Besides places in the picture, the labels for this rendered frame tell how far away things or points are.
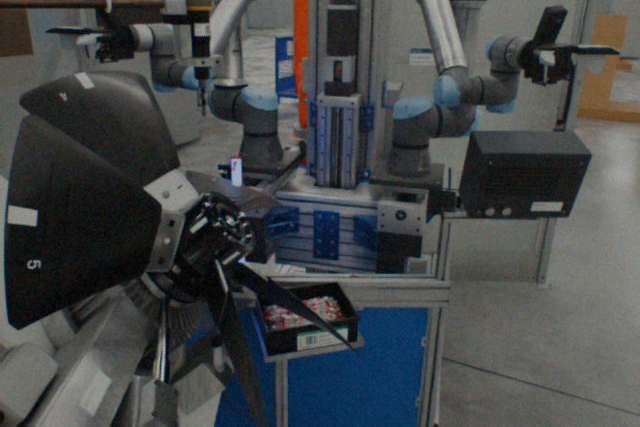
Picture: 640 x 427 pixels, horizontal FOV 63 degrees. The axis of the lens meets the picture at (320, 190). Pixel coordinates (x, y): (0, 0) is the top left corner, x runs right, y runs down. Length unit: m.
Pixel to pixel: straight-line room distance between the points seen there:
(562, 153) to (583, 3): 1.70
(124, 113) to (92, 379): 0.43
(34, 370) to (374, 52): 1.38
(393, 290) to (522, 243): 1.84
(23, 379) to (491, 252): 2.72
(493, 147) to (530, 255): 1.99
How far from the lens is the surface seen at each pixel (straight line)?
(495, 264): 3.20
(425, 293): 1.45
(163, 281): 0.84
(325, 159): 1.80
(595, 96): 8.38
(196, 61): 0.85
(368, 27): 1.77
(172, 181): 0.89
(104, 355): 0.75
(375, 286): 1.42
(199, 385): 0.96
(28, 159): 0.63
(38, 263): 0.63
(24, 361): 0.73
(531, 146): 1.33
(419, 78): 2.74
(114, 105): 0.95
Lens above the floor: 1.56
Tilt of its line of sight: 20 degrees down
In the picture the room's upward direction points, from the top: 1 degrees clockwise
